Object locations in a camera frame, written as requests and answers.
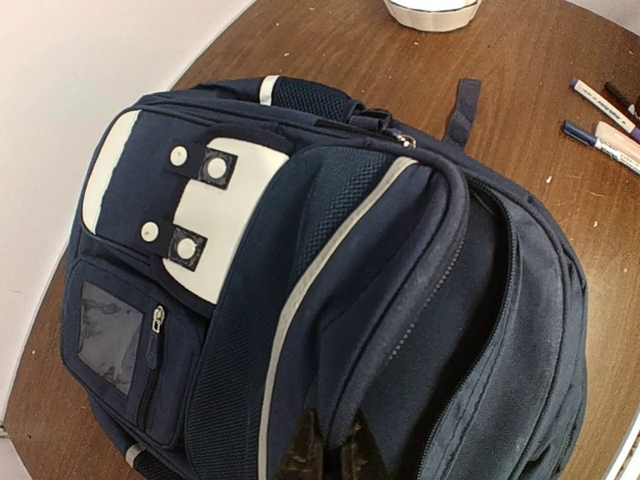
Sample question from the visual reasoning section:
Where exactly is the blue capped white marker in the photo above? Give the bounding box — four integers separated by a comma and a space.
562, 120, 639, 175

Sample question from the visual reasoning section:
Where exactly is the purple capped white marker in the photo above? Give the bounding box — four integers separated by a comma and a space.
569, 78, 640, 142

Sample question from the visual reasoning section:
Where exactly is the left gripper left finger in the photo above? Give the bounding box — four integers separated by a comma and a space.
275, 409, 325, 480

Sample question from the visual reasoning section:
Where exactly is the white scalloped ceramic bowl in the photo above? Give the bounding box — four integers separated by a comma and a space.
383, 0, 482, 33

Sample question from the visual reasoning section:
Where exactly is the navy blue student backpack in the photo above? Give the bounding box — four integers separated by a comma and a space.
61, 75, 587, 479

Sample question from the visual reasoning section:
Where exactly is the black marker pen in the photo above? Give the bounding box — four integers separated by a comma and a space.
604, 81, 639, 119

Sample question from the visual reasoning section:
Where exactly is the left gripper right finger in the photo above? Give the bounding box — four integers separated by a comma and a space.
340, 412, 390, 480

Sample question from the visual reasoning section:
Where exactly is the pink and yellow highlighter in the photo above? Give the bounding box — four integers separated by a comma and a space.
595, 121, 640, 162

